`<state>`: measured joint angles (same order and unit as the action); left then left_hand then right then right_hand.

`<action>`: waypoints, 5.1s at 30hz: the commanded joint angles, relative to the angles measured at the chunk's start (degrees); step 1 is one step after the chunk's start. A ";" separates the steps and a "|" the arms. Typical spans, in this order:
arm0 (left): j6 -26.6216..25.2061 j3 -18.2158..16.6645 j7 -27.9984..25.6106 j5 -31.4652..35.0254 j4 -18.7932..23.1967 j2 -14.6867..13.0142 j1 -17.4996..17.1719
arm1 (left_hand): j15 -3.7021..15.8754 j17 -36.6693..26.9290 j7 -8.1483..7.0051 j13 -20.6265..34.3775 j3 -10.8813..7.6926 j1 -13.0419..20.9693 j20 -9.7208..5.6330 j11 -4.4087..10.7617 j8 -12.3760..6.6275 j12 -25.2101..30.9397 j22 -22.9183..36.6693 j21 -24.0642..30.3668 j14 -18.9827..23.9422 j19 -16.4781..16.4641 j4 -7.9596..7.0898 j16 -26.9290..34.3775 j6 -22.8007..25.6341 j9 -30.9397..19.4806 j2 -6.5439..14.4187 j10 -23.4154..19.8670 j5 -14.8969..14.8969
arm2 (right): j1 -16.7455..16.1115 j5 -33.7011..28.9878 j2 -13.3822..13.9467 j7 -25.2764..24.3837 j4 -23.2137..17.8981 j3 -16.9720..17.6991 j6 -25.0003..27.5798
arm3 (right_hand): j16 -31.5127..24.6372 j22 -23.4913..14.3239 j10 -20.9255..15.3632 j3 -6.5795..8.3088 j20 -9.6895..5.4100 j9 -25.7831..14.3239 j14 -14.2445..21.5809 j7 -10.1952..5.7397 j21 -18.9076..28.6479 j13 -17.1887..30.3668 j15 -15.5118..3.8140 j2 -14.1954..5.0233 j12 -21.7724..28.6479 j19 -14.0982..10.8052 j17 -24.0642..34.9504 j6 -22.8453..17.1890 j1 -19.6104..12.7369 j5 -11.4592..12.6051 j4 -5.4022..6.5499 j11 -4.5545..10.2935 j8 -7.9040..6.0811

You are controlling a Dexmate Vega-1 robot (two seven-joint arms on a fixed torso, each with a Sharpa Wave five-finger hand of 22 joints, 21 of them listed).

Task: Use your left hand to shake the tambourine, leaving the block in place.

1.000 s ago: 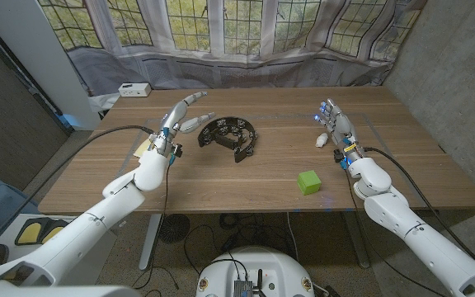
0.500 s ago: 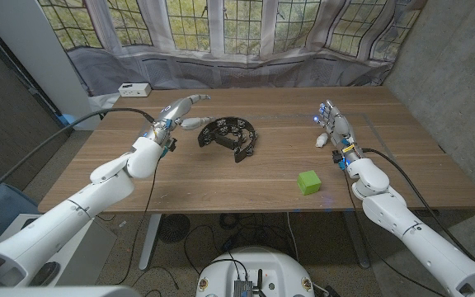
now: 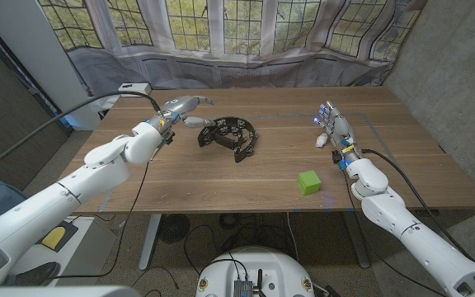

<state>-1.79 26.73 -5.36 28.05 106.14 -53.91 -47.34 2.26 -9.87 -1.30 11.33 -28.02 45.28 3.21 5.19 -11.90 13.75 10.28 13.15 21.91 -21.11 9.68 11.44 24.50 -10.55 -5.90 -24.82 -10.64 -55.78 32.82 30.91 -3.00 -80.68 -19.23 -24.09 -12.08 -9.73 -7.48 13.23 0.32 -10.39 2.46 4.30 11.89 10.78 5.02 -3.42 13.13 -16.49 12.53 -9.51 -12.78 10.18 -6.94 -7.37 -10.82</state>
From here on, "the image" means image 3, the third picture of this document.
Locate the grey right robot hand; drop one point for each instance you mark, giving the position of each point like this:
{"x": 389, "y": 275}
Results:
{"x": 340, "y": 125}

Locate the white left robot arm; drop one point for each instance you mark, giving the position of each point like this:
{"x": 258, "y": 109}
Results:
{"x": 97, "y": 173}

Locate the printed window backdrop cloth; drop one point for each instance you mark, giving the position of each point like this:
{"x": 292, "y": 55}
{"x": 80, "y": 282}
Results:
{"x": 241, "y": 70}

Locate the yellow and black pad device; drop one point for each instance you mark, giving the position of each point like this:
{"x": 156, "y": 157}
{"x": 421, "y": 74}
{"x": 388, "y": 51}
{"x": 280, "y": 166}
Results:
{"x": 54, "y": 237}

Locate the blue-grey cushion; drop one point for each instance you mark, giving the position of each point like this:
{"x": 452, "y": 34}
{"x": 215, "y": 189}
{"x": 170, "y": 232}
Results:
{"x": 2, "y": 202}

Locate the white power strip box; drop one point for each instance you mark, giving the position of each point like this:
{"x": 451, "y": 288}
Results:
{"x": 134, "y": 89}

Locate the black round floor fan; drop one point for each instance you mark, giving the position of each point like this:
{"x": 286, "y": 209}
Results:
{"x": 173, "y": 228}

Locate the grey table leg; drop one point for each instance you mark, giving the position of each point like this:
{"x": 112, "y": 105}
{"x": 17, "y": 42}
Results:
{"x": 357, "y": 243}

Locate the white robot torso base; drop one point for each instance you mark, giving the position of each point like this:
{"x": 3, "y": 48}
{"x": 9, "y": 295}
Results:
{"x": 278, "y": 268}

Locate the white crumpled tissue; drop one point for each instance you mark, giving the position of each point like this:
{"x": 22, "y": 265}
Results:
{"x": 321, "y": 141}

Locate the green cube block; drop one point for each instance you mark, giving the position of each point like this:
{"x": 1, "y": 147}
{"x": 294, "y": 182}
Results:
{"x": 308, "y": 182}

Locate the white pillar panel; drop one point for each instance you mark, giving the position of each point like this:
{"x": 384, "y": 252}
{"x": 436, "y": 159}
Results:
{"x": 35, "y": 49}

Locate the white table leg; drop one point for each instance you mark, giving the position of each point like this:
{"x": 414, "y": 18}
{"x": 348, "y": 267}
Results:
{"x": 150, "y": 243}

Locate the white floor cabinet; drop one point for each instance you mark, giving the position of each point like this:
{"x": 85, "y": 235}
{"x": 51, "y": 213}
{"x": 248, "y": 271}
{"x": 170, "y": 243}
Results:
{"x": 93, "y": 247}

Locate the black half-moon tambourine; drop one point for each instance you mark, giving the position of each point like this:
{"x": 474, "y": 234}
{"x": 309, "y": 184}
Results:
{"x": 243, "y": 150}

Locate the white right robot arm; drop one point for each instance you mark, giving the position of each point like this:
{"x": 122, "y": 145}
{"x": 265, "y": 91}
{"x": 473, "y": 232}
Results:
{"x": 386, "y": 206}

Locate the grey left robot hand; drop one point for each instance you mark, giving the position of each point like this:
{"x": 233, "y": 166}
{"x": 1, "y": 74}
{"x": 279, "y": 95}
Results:
{"x": 177, "y": 106}

